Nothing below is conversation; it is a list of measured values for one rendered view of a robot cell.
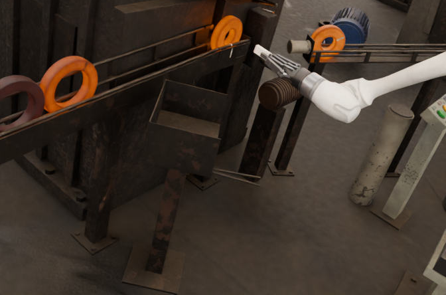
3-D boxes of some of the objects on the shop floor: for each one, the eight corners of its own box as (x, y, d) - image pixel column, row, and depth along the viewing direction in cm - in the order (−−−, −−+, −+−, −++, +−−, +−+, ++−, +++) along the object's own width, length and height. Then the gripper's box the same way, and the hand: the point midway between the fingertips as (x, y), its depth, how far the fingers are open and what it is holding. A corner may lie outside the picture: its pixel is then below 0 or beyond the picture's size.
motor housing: (230, 173, 254) (260, 77, 226) (257, 158, 270) (287, 66, 242) (251, 188, 249) (284, 91, 221) (277, 171, 265) (310, 79, 236)
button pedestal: (366, 213, 253) (421, 104, 221) (386, 194, 270) (440, 90, 238) (396, 232, 246) (457, 123, 214) (415, 211, 263) (474, 107, 231)
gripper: (293, 95, 184) (241, 60, 193) (311, 86, 193) (262, 53, 203) (300, 77, 180) (248, 42, 189) (319, 69, 189) (269, 36, 199)
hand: (262, 52), depth 195 cm, fingers closed
